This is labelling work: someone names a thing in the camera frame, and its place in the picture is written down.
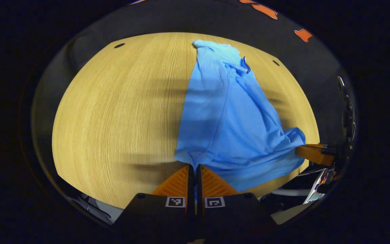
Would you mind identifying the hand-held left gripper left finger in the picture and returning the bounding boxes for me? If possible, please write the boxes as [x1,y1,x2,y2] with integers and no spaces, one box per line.
[113,164,196,239]

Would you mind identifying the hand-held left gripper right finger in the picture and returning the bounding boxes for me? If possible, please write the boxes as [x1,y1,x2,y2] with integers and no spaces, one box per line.
[196,164,278,239]

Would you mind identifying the light blue T-shirt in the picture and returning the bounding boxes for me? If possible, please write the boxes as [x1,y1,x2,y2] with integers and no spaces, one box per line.
[174,39,307,192]

